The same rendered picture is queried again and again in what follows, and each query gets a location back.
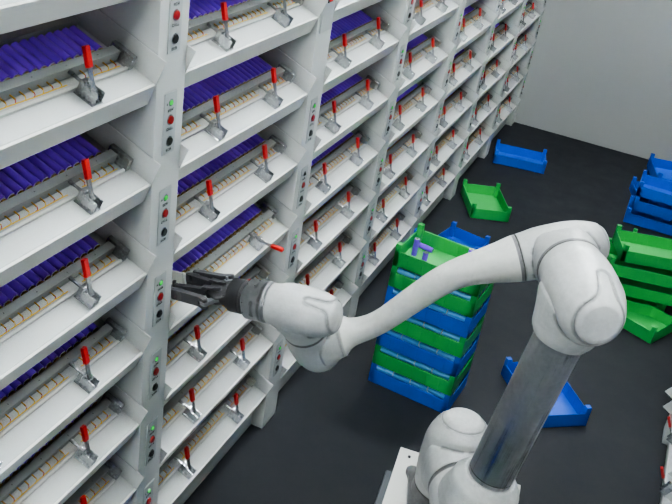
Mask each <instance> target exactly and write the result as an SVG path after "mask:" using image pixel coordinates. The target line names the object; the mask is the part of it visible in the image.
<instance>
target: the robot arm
mask: <svg viewBox="0 0 672 504"><path fill-rule="evenodd" d="M609 250H610V241H609V237H608V235H607V233H606V231H605V229H604V228H603V227H602V226H600V225H598V224H597V223H594V222H589V221H577V220H574V221H562V222H556V223H551V224H546V225H542V226H537V227H533V228H530V229H527V230H525V231H522V232H519V233H516V234H513V235H510V236H507V237H505V238H503V239H501V240H498V241H496V242H494V243H492V244H489V245H487V246H484V247H482V248H479V249H477V250H474V251H472V252H469V253H467V254H464V255H461V256H459V257H457V258H454V259H452V260H450V261H448V262H445V263H443V264H442V265H440V266H438V267H436V268H434V269H433V270H431V271H430V272H428V273H427V274H425V275H424V276H422V277H421V278H419V279H418V280H417V281H415V282H414V283H413V284H411V285H410V286H409V287H407V288H406V289H404V290H403V291H402V292H400V293H399V294H398V295H396V296H395V297H394V298H392V299H391V300H390V301H388V302H387V303H385V304H384V305H383V306H381V307H380V308H378V309H377V310H375V311H373V312H371V313H369V314H367V315H364V316H360V317H353V318H349V317H345V316H343V307H342V304H341V302H340V300H339V299H338V298H336V297H335V296H333V295H331V294H330V293H328V292H325V291H323V290H321V289H318V288H314V287H311V286H306V285H302V284H296V283H275V282H272V281H265V280H260V279H256V278H253V279H251V280H250V281H249V280H245V279H240V278H235V277H234V274H223V273H217V272H211V271H205V270H199V269H194V270H193V272H187V273H184V272H179V271H175V270H172V283H171V298H172V299H174V300H177V301H181V302H184V303H187V304H191V305H194V306H198V307H200V308H201V309H203V310H207V309H208V306H209V305H211V304H214V305H223V306H224V307H225V308H226V309H227V310H228V311H229V312H234V313H238V314H242V316H243V317H244V318H246V319H249V320H254V321H258V322H261V323H265V324H270V325H272V326H274V327H275V329H276V330H277V331H278V332H280V333H281V334H282V335H283V336H284V337H285V340H286V343H287V346H288V348H289V350H290V352H291V353H292V355H293V356H294V358H295V359H296V360H297V362H298V363H299V364H300V365H301V366H303V367H304V368H305V369H307V370H309V371H312V372H318V373H320V372H325V371H328V370H330V369H332V368H333V367H334V366H335V365H336V364H337V363H338V361H339V360H340V359H342V358H344V357H346V356H348V354H349V352H350V351H351V349H352V348H353V347H355V346H356V345H358V344H361V343H363V342H366V341H368V340H371V339H373V338H376V337H378V336H380V335H382V334H384V333H386V332H387V331H389V330H391V329H393V328H394V327H396V326H397V325H399V324H401V323H402V322H404V321H405V320H407V319H409V318H410V317H412V316H413V315H415V314H416V313H418V312H420V311H421V310H423V309H424V308H426V307H427V306H429V305H431V304H432V303H434V302H435V301H437V300H439V299H440V298H442V297H444V296H445V295H447V294H449V293H451V292H453V291H456V290H458V289H461V288H464V287H468V286H472V285H479V284H490V283H509V282H524V281H532V280H538V282H539V285H538V290H537V297H536V302H535V307H534V312H533V316H532V325H533V331H534V332H533V334H532V336H531V338H530V340H529V342H528V344H527V346H526V348H525V350H524V352H523V354H522V356H521V358H520V360H519V362H518V364H517V366H516V368H515V370H514V373H513V375H512V377H511V379H510V381H509V383H508V385H507V387H506V389H505V391H504V393H503V395H502V397H501V399H500V401H499V403H498V405H497V407H496V409H495V411H494V413H493V416H492V418H491V420H490V422H489V424H488V426H487V424H486V422H485V421H484V420H483V419H482V418H481V417H480V416H479V415H478V414H477V413H475V412H474V411H472V410H469V409H466V408H452V409H449V410H446V411H443V412H442V413H441V414H439V415H438V416H437V417H436V418H435V419H434V420H433V421H432V423H431V424H430V426H429V427H428V429H427V431H426V433H425V436H424V439H423V442H422V445H421V448H420V452H419V456H418V461H417V466H414V465H409V466H408V467H407V468H406V472H405V473H406V476H407V479H408V483H407V504H517V501H518V498H519V489H518V485H517V483H516V480H515V478H516V476H517V474H518V472H519V471H520V469H521V467H522V465H523V463H524V461H525V459H526V457H527V455H528V454H529V452H530V450H531V448H532V446H533V444H534V442H535V440H536V438H537V437H538V435H539V433H540V431H541V429H542V427H543V425H544V423H545V421H546V420H547V418H548V416H549V414H550V412H551V410H552V408H553V406H554V404H555V403H556V401H557V399H558V397H559V395H560V393H561V391H562V389H563V387H564V386H565V384H566V382H567V380H568V378H569V376H570V374H571V372H572V370H573V369H574V367H575V365H576V363H577V361H578V359H579V357H580V355H582V354H584V353H586V352H588V351H590V350H591V349H592V348H594V346H599V345H603V344H606V343H608V342H610V341H611V340H613V339H614V338H615V337H616V336H617V335H618V334H619V333H620V332H621V330H622V329H623V326H624V324H625V321H626V315H627V301H626V296H625V292H624V289H623V286H622V284H621V282H620V280H619V278H618V276H617V274H616V272H615V271H614V269H613V267H612V266H611V264H610V263H609V261H608V260H607V257H608V255H609ZM198 274H200V275H198ZM186 281H187V284H186Z"/></svg>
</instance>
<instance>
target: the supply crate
mask: <svg viewBox="0 0 672 504"><path fill-rule="evenodd" d="M424 228H425V224H424V223H421V222H420V223H419V224H418V227H417V231H416V232H415V233H414V234H412V235H411V236H410V237H409V238H408V239H407V240H406V241H405V242H404V243H402V242H398V243H397V244H396V249H395V253H394V258H393V263H392V265H395V266H397V267H400V268H403V269H405V270H408V271H410V272H413V273H415V274H418V275H421V276H424V275H425V274H427V273H428V272H430V271H431V270H433V269H434V268H436V267H438V266H440V265H442V264H443V263H445V262H448V261H450V260H452V259H454V258H457V257H459V256H461V255H464V254H467V253H468V251H469V248H471V247H468V246H465V245H463V244H460V243H457V242H454V241H452V240H449V239H446V238H444V237H441V236H438V235H435V234H433V233H430V232H427V231H424ZM415 237H418V238H420V242H421V243H423V244H426V245H428V246H430V247H432V248H434V251H433V252H432V253H430V252H429V254H428V259H427V261H424V260H422V255H423V252H424V251H426V250H424V249H421V248H419V247H418V251H417V255H416V256H412V255H411V253H412V248H413V244H414V239H415ZM487 285H488V284H479V285H472V286H468V287H464V288H461V289H458V290H459V291H462V292H464V293H467V294H470V295H472V296H475V297H478V296H479V295H480V293H481V292H482V291H483V290H484V288H485V287H486V286H487Z"/></svg>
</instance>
